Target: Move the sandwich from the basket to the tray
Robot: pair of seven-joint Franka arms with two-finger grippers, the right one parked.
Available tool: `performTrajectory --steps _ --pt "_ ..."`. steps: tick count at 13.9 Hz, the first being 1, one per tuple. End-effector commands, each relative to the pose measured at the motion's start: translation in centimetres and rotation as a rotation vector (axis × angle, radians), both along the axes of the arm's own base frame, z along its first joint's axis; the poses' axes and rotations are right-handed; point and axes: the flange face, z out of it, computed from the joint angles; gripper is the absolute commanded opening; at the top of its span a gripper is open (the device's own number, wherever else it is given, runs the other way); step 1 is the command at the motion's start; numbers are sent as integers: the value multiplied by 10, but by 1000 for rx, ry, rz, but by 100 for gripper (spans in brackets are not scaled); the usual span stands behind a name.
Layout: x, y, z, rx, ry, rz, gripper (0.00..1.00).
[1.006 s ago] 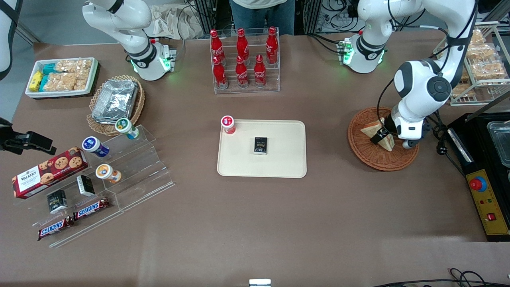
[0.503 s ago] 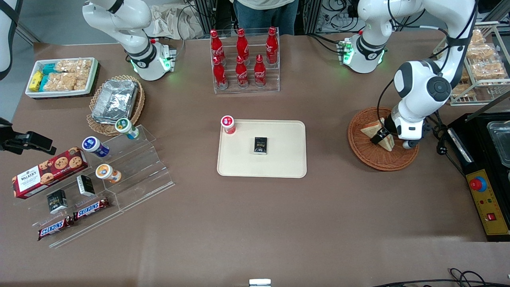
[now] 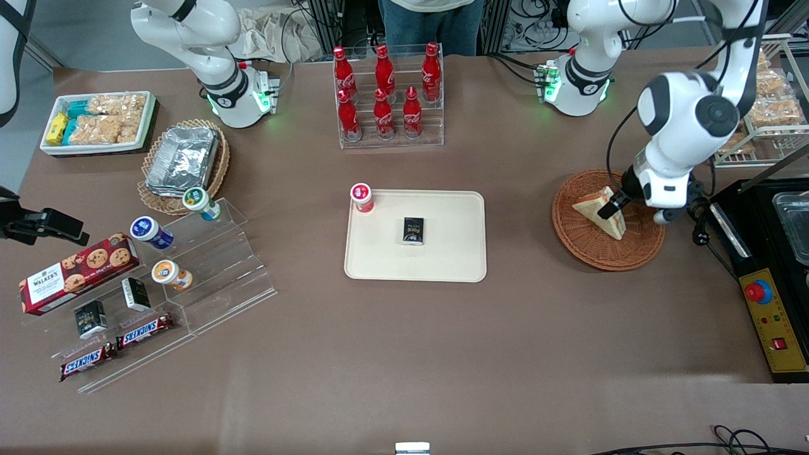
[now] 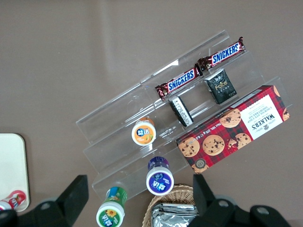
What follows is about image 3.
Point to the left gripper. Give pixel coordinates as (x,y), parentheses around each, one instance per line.
(629,184)

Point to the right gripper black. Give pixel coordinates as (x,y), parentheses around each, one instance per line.
(19,225)

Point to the triangular sandwich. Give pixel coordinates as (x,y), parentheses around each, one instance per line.
(591,208)

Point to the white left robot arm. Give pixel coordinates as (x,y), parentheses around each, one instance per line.
(670,107)

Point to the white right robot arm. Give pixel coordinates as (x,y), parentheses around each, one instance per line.
(196,38)

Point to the brown round wicker basket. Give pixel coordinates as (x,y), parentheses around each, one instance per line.
(600,253)

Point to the light flat wicker basket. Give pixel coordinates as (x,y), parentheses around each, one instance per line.
(152,196)

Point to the aluminium foil tray stack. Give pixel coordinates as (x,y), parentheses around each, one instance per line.
(183,161)

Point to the steel appliance tray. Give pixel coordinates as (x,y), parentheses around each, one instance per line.
(793,221)

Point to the cream plastic serving tray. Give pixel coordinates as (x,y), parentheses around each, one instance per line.
(392,259)

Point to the red Walkers cookie box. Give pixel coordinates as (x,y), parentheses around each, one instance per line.
(76,275)

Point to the purple label gum bottle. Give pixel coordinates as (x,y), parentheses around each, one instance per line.
(148,230)

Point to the teal snack packet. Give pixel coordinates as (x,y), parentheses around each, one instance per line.
(77,109)
(69,131)

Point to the black tissue pack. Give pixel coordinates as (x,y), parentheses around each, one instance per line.
(91,320)
(413,230)
(136,294)

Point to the yellow snack packet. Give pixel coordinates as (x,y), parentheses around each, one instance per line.
(57,129)

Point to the clear rice cracker pack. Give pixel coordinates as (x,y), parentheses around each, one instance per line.
(104,129)
(117,104)

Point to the orange label gum bottle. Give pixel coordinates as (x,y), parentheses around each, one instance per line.
(167,273)

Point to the Snickers chocolate bar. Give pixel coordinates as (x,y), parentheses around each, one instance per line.
(88,361)
(144,331)

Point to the bagged golden cracker pack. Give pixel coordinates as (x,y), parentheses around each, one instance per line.
(738,144)
(763,61)
(774,82)
(777,112)

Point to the green label gum bottle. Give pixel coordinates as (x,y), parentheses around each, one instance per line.
(197,201)

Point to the white rectangular snack bin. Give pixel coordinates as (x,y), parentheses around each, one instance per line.
(148,120)

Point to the black appliance yellow panel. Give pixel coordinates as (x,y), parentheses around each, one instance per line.
(758,253)

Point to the grey metal bar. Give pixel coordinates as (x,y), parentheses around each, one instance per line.
(774,169)

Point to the clear acrylic stepped stand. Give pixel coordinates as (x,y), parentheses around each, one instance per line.
(221,265)

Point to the red emergency stop button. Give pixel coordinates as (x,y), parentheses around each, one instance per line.
(758,292)

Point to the clear acrylic bottle rack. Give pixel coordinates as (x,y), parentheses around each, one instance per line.
(433,126)

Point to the red cola bottle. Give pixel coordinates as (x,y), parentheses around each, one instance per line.
(383,119)
(431,72)
(412,117)
(385,72)
(344,72)
(349,120)

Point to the red label gum bottle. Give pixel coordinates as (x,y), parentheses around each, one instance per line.
(361,196)

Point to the person in blue jeans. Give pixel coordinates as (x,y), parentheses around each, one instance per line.
(430,28)

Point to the small white device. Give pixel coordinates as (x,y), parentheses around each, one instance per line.
(412,448)

